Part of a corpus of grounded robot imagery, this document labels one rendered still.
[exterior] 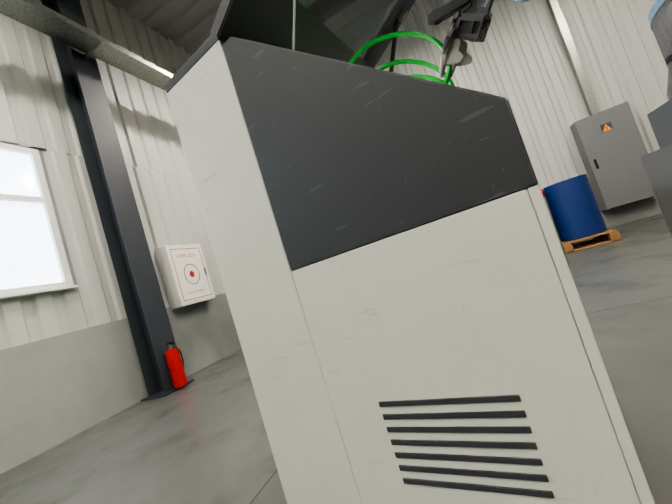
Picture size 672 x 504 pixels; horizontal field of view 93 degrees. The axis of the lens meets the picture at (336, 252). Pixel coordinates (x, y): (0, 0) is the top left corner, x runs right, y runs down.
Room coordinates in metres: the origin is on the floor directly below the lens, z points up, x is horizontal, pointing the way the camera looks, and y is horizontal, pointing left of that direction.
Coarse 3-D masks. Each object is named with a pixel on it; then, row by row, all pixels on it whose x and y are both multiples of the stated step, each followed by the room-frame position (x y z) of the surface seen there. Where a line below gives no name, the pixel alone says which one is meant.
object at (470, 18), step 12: (480, 0) 0.77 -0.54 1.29; (492, 0) 0.77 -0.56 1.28; (456, 12) 0.79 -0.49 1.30; (468, 12) 0.79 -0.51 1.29; (480, 12) 0.78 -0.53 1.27; (456, 24) 0.80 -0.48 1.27; (468, 24) 0.80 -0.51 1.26; (480, 24) 0.77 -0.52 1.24; (456, 36) 0.82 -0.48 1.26; (468, 36) 0.81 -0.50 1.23; (480, 36) 0.80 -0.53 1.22
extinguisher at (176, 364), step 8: (168, 344) 3.79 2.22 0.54; (168, 352) 3.74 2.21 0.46; (176, 352) 3.78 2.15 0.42; (168, 360) 3.74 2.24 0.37; (176, 360) 3.76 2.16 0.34; (176, 368) 3.75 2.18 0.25; (176, 376) 3.74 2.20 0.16; (184, 376) 3.80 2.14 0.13; (176, 384) 3.74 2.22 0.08; (184, 384) 3.77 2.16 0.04
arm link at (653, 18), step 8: (664, 0) 0.70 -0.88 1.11; (656, 8) 0.72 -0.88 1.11; (664, 8) 0.71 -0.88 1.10; (648, 16) 0.75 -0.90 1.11; (656, 16) 0.73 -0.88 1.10; (664, 16) 0.71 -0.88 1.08; (656, 24) 0.73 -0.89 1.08; (664, 24) 0.71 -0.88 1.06; (656, 32) 0.74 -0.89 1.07; (664, 32) 0.72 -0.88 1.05; (664, 40) 0.73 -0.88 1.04; (664, 48) 0.74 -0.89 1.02; (664, 56) 0.75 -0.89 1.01
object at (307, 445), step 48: (192, 96) 0.93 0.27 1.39; (192, 144) 0.96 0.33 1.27; (240, 144) 0.86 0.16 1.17; (240, 192) 0.89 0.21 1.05; (240, 240) 0.92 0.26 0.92; (240, 288) 0.95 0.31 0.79; (288, 288) 0.86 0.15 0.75; (240, 336) 0.98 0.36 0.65; (288, 336) 0.88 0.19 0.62; (288, 384) 0.91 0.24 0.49; (288, 432) 0.94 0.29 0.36; (336, 432) 0.85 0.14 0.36; (288, 480) 0.97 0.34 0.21; (336, 480) 0.88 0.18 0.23
